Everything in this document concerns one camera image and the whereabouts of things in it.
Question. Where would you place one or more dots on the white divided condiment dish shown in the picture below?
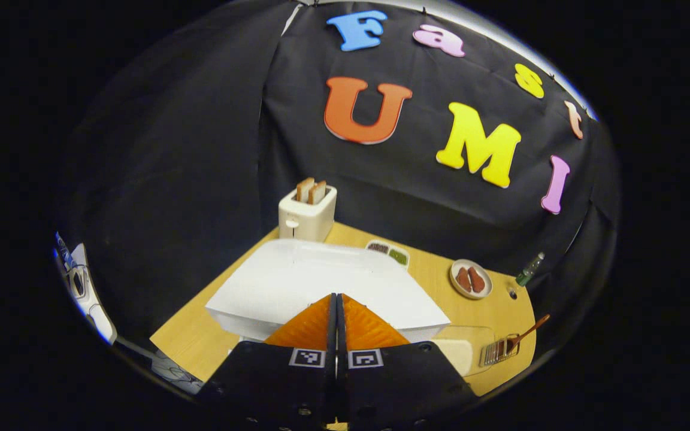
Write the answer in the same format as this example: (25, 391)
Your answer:
(388, 252)

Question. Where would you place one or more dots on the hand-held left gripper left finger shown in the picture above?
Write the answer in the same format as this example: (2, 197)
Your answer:
(279, 389)

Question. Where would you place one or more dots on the clear chopstick holder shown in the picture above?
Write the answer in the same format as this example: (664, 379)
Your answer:
(495, 354)

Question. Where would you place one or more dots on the white side desk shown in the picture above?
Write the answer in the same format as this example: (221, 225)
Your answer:
(90, 299)

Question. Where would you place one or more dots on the heap of white rice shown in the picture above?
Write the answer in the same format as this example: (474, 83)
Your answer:
(456, 356)

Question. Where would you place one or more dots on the brown meat piece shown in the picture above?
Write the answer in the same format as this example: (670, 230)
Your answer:
(463, 279)
(477, 279)

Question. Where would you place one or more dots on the green label water bottle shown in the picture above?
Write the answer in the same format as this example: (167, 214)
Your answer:
(527, 272)

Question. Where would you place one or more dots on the white rice cooker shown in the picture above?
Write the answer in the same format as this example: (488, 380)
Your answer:
(309, 275)

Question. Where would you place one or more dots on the clear plastic rice box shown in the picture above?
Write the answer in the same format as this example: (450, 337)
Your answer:
(471, 335)

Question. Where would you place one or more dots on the round white plate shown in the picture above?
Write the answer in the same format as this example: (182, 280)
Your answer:
(471, 294)

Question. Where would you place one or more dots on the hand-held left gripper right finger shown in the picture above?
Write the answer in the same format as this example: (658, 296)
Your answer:
(399, 389)

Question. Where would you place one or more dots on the brown wooden spoon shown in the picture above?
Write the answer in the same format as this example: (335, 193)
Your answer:
(527, 332)

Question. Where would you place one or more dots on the white toaster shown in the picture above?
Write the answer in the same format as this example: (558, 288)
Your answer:
(309, 221)

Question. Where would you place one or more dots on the toasted bread slice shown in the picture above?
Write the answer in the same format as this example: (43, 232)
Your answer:
(318, 193)
(304, 189)

